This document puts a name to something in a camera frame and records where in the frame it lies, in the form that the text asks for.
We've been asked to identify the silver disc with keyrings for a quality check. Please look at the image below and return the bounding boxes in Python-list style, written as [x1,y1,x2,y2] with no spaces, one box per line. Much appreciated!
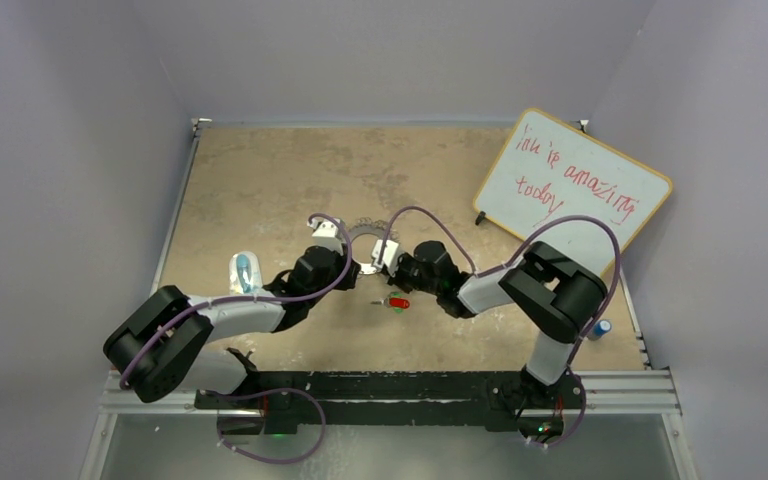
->
[348,217,387,275]

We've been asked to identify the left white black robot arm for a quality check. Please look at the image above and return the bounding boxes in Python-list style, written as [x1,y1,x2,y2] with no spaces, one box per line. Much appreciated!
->
[102,246,361,409]

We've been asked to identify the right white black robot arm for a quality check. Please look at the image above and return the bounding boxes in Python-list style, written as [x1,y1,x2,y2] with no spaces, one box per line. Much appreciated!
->
[373,241,608,407]

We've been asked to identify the keys with red green tags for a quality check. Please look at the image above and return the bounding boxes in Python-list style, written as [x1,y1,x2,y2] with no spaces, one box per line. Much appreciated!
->
[371,291,411,313]

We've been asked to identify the whiteboard with red writing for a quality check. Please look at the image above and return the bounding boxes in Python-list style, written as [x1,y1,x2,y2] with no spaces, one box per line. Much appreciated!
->
[473,108,673,273]

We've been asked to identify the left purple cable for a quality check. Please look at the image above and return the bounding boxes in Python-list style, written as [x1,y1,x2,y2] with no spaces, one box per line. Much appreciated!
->
[118,211,328,465]

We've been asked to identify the purple cable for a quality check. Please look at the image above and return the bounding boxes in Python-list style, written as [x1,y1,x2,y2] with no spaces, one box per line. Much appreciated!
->
[380,205,623,448]
[118,211,328,465]

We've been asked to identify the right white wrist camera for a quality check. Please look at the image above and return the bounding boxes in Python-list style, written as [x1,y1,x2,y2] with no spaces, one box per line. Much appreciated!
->
[371,239,404,276]

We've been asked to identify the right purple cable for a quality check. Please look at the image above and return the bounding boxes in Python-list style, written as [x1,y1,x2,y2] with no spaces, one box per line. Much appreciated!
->
[380,205,623,448]

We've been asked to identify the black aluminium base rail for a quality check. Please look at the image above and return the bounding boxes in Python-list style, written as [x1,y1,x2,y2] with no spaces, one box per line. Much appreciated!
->
[194,371,585,438]

